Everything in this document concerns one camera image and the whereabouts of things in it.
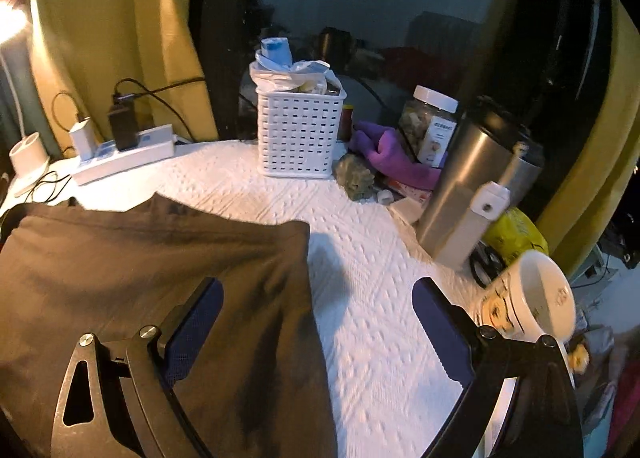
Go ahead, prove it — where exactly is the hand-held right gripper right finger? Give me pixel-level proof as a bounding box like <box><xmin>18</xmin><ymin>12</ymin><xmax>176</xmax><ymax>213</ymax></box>
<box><xmin>412</xmin><ymin>277</ymin><xmax>585</xmax><ymax>458</ymax></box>

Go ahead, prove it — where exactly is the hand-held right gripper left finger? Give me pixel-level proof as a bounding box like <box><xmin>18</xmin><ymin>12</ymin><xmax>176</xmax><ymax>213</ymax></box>
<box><xmin>50</xmin><ymin>277</ymin><xmax>224</xmax><ymax>458</ymax></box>

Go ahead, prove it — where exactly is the brown T-shirt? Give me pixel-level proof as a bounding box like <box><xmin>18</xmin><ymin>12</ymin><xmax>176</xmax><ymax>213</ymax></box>
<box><xmin>0</xmin><ymin>192</ymin><xmax>341</xmax><ymax>458</ymax></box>

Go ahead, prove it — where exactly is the white textured tablecloth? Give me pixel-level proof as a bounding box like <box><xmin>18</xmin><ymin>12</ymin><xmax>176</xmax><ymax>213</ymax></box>
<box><xmin>0</xmin><ymin>139</ymin><xmax>506</xmax><ymax>458</ymax></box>

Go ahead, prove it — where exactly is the white printed mug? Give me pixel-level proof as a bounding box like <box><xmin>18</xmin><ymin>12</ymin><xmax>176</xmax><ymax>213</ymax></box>
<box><xmin>475</xmin><ymin>251</ymin><xmax>591</xmax><ymax>458</ymax></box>

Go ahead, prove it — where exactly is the yellow plastic bag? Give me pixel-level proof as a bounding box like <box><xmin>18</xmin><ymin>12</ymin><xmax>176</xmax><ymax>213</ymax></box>
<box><xmin>482</xmin><ymin>207</ymin><xmax>549</xmax><ymax>256</ymax></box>

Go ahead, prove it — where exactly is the steel tumbler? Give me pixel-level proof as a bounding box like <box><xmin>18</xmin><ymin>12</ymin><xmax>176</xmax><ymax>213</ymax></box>
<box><xmin>417</xmin><ymin>96</ymin><xmax>545</xmax><ymax>269</ymax></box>

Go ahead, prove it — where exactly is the grey-green rock ornament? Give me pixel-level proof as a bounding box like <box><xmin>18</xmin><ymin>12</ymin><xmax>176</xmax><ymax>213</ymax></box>
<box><xmin>334</xmin><ymin>152</ymin><xmax>377</xmax><ymax>199</ymax></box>

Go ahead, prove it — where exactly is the purple cloth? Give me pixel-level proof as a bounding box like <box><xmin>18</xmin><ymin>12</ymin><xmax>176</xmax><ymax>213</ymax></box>
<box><xmin>350</xmin><ymin>119</ymin><xmax>443</xmax><ymax>189</ymax></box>

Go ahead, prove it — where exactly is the white power strip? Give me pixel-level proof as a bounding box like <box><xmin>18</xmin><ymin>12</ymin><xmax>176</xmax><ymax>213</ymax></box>
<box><xmin>70</xmin><ymin>124</ymin><xmax>176</xmax><ymax>186</ymax></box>

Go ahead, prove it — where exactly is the clear jar with white lid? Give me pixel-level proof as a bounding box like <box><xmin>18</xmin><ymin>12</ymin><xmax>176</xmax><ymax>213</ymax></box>
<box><xmin>398</xmin><ymin>86</ymin><xmax>459</xmax><ymax>169</ymax></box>

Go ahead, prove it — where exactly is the white plastic basket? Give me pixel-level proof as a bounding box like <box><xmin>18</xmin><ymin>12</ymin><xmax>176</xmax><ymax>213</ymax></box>
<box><xmin>256</xmin><ymin>84</ymin><xmax>348</xmax><ymax>178</ymax></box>

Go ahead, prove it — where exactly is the white charger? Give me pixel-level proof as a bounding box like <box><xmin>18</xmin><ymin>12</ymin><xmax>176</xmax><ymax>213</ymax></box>
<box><xmin>69</xmin><ymin>117</ymin><xmax>96</xmax><ymax>161</ymax></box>

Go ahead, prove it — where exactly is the small red jar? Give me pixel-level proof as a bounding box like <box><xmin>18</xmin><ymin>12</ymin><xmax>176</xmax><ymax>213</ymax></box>
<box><xmin>337</xmin><ymin>106</ymin><xmax>355</xmax><ymax>141</ymax></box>

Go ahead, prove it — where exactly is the white desk lamp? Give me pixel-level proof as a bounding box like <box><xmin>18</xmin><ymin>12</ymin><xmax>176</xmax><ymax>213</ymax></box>
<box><xmin>0</xmin><ymin>0</ymin><xmax>51</xmax><ymax>196</ymax></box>

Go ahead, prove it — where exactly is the yellow curtain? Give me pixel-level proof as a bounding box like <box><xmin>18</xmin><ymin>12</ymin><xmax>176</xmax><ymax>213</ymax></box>
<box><xmin>25</xmin><ymin>0</ymin><xmax>221</xmax><ymax>154</ymax></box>
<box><xmin>510</xmin><ymin>0</ymin><xmax>640</xmax><ymax>279</ymax></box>

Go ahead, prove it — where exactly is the clear plastic bag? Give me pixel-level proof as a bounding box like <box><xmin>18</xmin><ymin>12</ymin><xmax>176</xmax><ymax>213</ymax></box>
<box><xmin>250</xmin><ymin>58</ymin><xmax>343</xmax><ymax>94</ymax></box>

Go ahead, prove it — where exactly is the blue-capped bottle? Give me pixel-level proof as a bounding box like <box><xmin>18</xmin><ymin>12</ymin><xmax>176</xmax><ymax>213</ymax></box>
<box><xmin>260</xmin><ymin>37</ymin><xmax>293</xmax><ymax>70</ymax></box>

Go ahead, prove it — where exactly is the black charger cable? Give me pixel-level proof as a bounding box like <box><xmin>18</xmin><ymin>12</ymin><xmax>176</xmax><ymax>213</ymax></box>
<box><xmin>114</xmin><ymin>76</ymin><xmax>206</xmax><ymax>139</ymax></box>
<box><xmin>15</xmin><ymin>91</ymin><xmax>83</xmax><ymax>203</ymax></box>

